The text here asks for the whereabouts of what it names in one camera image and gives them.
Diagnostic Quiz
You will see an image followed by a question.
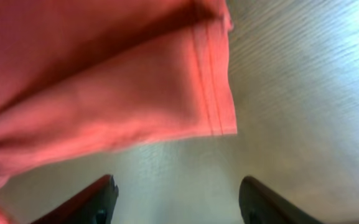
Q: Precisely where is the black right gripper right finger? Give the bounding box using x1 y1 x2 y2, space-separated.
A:
239 175 322 224

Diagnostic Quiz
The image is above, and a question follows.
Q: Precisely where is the orange red t-shirt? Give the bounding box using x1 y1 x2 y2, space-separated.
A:
0 0 236 223

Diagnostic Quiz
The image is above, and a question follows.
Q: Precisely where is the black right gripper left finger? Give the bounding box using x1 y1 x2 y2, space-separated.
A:
31 175 119 224

